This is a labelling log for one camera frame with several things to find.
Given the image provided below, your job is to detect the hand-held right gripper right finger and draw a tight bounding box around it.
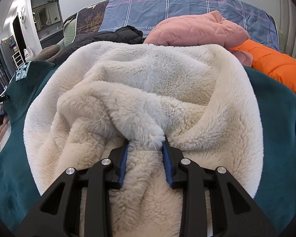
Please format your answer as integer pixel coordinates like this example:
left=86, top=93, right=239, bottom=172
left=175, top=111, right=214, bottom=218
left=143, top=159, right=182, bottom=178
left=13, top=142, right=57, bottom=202
left=162, top=135, right=278, bottom=237

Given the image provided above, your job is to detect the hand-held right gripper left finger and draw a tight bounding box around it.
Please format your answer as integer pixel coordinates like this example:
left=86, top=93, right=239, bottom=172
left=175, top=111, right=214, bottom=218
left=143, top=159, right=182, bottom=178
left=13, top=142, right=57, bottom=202
left=15, top=138, right=130, bottom=237

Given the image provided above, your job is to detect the teal fleece-lined jacket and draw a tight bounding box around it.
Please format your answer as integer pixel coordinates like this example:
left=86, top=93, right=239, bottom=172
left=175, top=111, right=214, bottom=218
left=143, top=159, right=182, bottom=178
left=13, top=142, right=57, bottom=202
left=0, top=41, right=296, bottom=237

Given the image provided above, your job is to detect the white shelf rack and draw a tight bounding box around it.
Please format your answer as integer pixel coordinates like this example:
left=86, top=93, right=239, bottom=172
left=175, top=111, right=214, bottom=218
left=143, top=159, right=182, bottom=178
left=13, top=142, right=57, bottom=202
left=12, top=52, right=24, bottom=68

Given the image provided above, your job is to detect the dark refrigerator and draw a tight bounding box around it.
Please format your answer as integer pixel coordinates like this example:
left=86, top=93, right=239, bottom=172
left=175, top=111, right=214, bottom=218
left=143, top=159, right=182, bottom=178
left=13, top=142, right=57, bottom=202
left=0, top=36, right=15, bottom=76

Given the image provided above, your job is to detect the brown fuzzy cloth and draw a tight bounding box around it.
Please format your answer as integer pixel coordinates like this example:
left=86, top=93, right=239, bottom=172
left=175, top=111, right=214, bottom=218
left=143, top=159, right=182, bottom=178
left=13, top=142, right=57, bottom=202
left=32, top=44, right=61, bottom=62

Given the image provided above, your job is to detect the grey vanity cabinet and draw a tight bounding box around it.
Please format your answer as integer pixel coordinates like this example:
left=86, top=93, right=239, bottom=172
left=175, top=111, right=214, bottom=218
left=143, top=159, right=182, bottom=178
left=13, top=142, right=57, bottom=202
left=38, top=28, right=65, bottom=50

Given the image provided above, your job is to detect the dark floral blanket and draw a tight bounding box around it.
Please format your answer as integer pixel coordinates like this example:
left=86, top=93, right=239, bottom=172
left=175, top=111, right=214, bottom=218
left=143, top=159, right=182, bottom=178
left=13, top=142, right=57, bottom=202
left=73, top=0, right=110, bottom=42

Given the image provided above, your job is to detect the black puffer jacket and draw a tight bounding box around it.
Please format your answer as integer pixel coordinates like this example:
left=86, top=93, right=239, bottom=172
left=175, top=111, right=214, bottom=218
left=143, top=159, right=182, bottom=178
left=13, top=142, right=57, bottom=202
left=53, top=25, right=145, bottom=63

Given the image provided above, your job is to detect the pink quilted jacket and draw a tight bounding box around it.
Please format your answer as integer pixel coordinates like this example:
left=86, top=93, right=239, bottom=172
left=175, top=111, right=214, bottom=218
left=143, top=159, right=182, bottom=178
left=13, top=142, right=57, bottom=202
left=143, top=10, right=256, bottom=66

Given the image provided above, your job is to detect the orange puffer jacket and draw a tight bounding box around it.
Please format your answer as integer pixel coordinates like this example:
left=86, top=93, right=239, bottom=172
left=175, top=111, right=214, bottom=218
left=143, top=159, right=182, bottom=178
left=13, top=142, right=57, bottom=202
left=228, top=39, right=296, bottom=100

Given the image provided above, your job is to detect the blue plaid bedsheet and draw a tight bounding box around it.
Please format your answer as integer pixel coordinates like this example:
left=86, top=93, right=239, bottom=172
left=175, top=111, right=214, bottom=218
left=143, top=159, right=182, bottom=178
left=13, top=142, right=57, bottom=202
left=99, top=0, right=282, bottom=52

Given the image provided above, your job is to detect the white wall ornament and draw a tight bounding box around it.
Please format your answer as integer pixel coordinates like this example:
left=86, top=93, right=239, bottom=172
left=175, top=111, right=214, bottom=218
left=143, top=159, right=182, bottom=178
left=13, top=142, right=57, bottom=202
left=19, top=6, right=28, bottom=29

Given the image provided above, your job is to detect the wall mirror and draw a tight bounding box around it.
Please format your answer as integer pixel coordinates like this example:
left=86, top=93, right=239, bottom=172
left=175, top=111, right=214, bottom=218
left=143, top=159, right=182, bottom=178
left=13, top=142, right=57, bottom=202
left=32, top=2, right=60, bottom=30

